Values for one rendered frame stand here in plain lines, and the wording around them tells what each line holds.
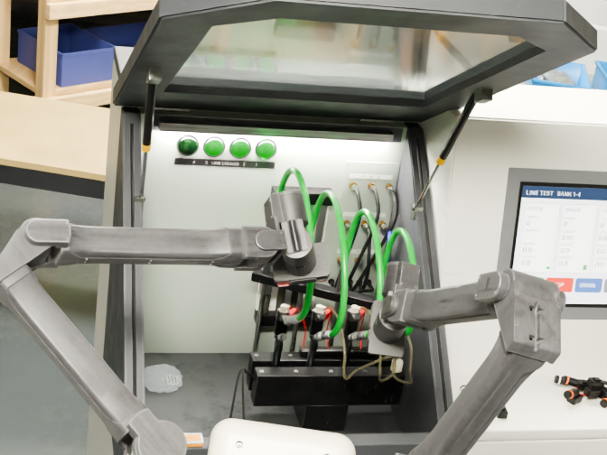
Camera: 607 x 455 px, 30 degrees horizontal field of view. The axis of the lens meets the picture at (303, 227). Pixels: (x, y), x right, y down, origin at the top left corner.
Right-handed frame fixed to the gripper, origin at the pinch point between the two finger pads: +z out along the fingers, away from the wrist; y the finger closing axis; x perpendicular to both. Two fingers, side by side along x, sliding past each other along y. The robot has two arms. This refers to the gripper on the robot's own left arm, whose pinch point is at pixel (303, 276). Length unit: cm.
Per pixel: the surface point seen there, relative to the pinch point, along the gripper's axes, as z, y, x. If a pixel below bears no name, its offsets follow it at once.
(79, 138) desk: 181, 86, -124
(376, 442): 32.8, -10.5, 27.1
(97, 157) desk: 171, 77, -111
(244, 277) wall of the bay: 54, 16, -19
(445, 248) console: 35.0, -30.9, -14.3
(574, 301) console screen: 51, -60, -4
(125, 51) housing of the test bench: 32, 38, -72
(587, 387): 51, -59, 17
